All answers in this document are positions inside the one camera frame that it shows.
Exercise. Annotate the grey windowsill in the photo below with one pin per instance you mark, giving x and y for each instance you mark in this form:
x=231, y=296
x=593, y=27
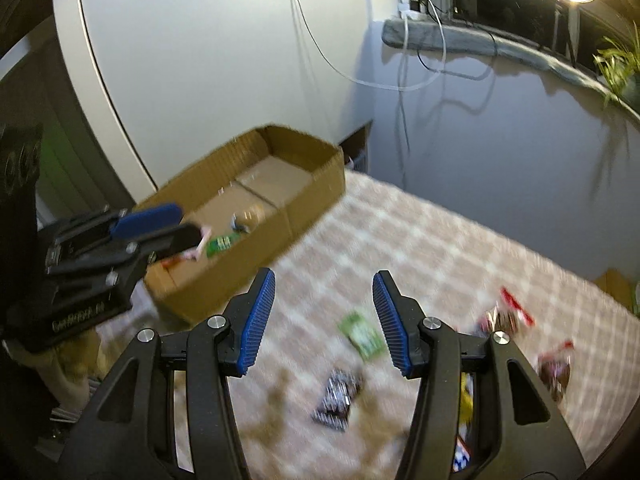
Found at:
x=465, y=40

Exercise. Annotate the small green snack packet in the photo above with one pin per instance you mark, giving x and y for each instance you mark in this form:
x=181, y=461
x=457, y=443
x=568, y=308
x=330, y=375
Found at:
x=221, y=245

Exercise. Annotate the red-edged dark snack packet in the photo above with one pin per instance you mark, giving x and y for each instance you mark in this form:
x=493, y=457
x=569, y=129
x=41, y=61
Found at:
x=502, y=317

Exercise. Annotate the brown cardboard piece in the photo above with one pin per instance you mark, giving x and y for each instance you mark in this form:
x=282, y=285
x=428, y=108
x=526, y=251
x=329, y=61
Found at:
x=617, y=285

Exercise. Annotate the checked beige blanket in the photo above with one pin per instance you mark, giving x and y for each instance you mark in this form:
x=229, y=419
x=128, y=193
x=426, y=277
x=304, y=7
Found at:
x=400, y=240

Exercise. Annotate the dark window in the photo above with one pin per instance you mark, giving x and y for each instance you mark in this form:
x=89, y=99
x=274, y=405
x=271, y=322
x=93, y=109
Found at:
x=510, y=5

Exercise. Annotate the dark brown snack packet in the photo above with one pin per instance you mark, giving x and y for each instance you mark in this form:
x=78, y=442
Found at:
x=337, y=395

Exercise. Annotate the person's left hand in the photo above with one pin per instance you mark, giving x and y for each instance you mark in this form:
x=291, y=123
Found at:
x=70, y=365

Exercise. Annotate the green potted plant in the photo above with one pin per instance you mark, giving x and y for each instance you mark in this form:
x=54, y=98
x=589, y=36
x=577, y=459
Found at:
x=617, y=65

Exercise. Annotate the pink snack packet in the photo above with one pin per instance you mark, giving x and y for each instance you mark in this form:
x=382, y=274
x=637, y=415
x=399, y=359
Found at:
x=200, y=247

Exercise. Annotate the white charger plug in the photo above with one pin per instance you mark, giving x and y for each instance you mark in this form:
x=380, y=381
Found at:
x=407, y=2

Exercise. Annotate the white wardrobe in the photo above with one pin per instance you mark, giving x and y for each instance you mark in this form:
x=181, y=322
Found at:
x=200, y=60

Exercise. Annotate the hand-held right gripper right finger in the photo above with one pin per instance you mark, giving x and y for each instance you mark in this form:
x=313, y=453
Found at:
x=392, y=325

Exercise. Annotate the cardboard box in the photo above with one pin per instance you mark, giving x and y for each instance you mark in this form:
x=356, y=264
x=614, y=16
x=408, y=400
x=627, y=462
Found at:
x=300, y=200

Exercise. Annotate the clear red snack bag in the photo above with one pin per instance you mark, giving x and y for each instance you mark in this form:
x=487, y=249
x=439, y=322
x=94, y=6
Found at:
x=555, y=370

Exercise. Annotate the brown candy bar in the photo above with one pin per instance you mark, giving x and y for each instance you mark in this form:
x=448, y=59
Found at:
x=462, y=452

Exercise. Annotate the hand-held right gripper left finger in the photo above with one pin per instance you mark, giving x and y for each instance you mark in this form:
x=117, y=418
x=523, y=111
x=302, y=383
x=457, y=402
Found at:
x=257, y=322

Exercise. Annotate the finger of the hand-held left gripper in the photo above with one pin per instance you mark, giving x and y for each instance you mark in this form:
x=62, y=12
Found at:
x=170, y=242
x=145, y=220

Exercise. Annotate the yellow snack packet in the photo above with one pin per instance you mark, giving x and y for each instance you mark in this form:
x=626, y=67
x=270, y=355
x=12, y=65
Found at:
x=466, y=400

